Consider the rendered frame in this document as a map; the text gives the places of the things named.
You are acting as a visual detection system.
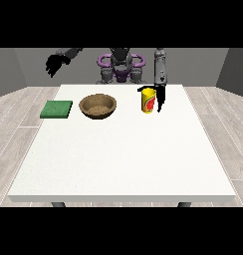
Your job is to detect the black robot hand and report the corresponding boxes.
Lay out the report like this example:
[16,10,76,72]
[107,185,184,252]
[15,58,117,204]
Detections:
[136,83,167,114]
[45,53,72,79]

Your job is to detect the brown wooden bowl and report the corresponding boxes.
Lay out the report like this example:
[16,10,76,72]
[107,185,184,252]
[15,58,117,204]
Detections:
[79,94,118,121]

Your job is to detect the grey robot trunk purple rings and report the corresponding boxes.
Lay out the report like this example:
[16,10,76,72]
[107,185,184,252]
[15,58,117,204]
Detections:
[95,48,148,86]

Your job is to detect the green square pad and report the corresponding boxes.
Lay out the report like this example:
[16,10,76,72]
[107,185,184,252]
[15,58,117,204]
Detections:
[39,100,74,120]

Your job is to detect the yellow cup with melon print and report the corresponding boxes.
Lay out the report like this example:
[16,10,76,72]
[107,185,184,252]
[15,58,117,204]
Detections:
[140,87,157,115]

